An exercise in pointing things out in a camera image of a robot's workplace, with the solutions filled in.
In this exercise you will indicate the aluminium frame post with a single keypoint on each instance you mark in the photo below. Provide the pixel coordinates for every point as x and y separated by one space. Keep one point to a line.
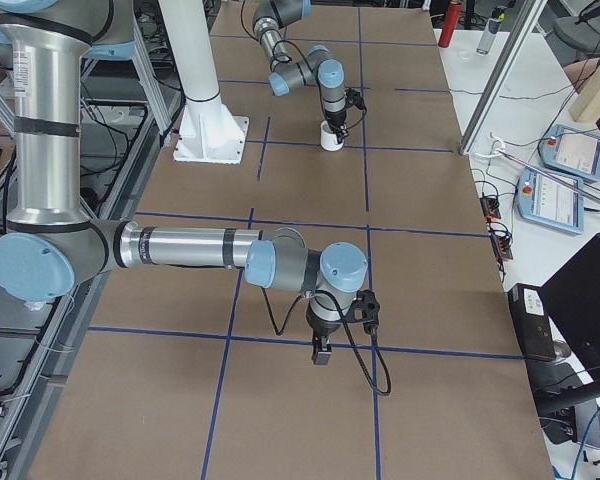
523 27

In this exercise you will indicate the aluminium frame rail left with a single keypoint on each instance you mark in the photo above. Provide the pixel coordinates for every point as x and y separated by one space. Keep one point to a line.
38 348

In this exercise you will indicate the upper orange connector board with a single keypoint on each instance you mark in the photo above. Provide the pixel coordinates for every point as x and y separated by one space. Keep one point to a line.
490 207

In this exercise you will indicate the orange connector board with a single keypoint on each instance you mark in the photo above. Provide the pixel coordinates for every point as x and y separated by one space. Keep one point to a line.
490 207
501 245

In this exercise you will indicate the upper teach pendant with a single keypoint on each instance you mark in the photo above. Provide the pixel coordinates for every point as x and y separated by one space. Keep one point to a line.
572 151

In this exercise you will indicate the lower orange connector board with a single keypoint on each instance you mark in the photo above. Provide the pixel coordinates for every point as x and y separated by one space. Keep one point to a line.
501 245

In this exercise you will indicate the black box device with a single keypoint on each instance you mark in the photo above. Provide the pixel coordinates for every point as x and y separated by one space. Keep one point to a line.
531 323

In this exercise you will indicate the grey water bottle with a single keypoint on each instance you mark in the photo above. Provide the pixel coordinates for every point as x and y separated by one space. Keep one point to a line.
491 29

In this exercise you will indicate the teach pendant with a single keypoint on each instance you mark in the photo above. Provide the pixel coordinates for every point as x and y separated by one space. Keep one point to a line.
545 201
572 151

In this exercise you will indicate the lower teach pendant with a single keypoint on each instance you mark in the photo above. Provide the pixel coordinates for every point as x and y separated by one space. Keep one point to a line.
545 201

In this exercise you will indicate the red bottle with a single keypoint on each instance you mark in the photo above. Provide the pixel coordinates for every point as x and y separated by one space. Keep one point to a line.
451 19

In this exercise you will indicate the white smiley face mug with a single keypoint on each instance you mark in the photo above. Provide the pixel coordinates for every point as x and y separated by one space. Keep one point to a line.
329 141

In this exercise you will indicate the white pedestal column with base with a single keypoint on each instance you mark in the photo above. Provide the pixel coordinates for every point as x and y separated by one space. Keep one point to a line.
208 132

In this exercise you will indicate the black laptop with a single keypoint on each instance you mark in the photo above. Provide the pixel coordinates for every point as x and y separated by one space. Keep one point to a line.
571 297

